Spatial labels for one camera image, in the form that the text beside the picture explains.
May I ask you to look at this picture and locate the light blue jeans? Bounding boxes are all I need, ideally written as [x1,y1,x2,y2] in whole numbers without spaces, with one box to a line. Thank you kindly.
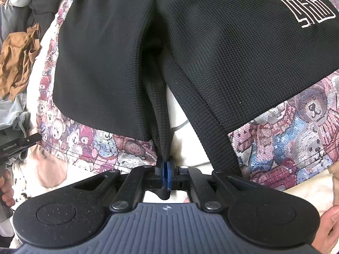
[0,94,33,139]

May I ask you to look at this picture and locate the pile of black clothes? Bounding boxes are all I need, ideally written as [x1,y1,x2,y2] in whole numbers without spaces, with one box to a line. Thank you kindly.
[25,0,68,33]

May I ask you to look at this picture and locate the printed cream blanket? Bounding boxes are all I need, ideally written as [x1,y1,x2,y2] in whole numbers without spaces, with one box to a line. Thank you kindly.
[0,0,339,254]

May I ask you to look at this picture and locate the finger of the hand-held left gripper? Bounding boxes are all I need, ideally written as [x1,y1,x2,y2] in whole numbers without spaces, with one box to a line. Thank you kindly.
[22,133,43,151]

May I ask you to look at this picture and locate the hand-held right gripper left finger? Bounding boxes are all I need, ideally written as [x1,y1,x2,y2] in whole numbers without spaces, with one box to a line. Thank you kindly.
[74,161,166,213]

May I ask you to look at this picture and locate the brown cloth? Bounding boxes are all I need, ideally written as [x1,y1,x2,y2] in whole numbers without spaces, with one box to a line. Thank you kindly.
[0,23,41,99]

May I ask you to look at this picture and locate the black bear-patterned shorts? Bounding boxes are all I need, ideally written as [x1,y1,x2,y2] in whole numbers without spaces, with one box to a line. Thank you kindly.
[36,0,339,201]

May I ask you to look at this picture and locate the person's left hand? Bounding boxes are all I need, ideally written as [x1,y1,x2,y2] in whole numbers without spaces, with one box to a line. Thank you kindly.
[0,169,16,207]

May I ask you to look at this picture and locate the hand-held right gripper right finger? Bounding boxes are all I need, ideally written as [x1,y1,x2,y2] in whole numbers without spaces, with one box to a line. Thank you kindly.
[166,161,261,213]

